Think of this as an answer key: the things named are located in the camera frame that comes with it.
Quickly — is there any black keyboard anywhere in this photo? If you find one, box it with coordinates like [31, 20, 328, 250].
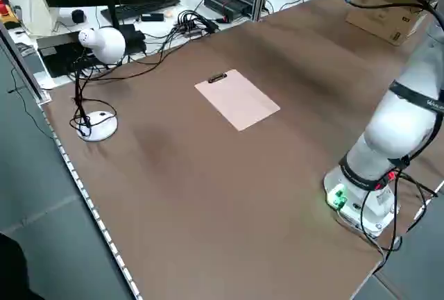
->
[100, 0, 181, 22]

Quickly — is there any brown cardboard box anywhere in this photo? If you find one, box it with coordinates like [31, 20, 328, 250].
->
[345, 0, 431, 47]

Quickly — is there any black flat box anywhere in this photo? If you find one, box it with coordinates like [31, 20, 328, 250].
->
[119, 24, 146, 54]

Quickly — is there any black arm foot cable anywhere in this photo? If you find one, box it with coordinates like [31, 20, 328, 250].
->
[360, 171, 438, 273]

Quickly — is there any black cable hub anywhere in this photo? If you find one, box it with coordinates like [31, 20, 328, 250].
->
[177, 10, 220, 37]

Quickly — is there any black lamp cable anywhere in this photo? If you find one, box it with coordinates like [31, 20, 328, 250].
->
[69, 28, 181, 138]

